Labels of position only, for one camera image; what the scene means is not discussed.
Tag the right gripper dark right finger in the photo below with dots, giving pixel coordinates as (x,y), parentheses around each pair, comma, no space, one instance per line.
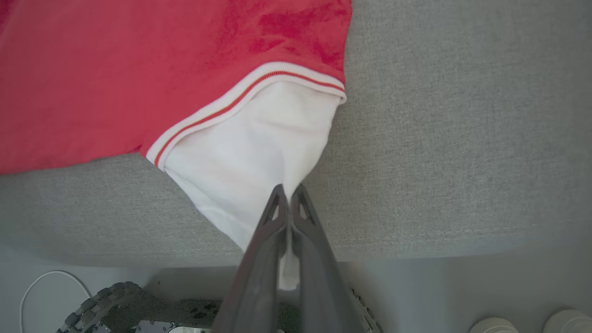
(323,286)

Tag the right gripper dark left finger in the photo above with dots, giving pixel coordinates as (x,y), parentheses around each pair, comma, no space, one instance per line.
(254,286)

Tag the red Bulls jersey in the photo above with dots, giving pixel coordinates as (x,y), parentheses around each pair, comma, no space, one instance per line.
(92,69)

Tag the grey robot omni wheel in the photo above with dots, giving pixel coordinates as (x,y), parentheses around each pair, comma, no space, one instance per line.
(99,300)

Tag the white round object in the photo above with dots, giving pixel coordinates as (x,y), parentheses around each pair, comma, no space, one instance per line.
(494,326)
(569,321)

